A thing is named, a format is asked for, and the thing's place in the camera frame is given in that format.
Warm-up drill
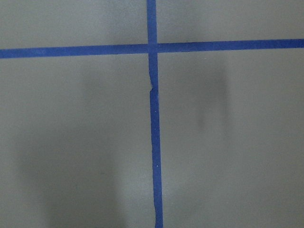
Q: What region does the blue tape strip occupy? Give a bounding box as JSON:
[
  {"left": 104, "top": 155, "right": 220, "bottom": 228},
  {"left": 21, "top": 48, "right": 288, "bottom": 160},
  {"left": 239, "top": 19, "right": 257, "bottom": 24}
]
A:
[
  {"left": 146, "top": 0, "right": 164, "bottom": 228},
  {"left": 0, "top": 38, "right": 304, "bottom": 60}
]

